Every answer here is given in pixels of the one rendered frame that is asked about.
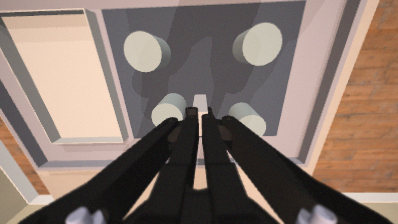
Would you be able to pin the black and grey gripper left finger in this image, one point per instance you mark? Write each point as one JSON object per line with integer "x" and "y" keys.
{"x": 109, "y": 196}

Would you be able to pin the pale grey cylinder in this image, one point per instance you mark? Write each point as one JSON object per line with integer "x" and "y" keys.
{"x": 146, "y": 52}
{"x": 172, "y": 105}
{"x": 258, "y": 45}
{"x": 249, "y": 117}

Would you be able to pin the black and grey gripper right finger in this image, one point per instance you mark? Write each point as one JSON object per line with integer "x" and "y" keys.
{"x": 294, "y": 195}

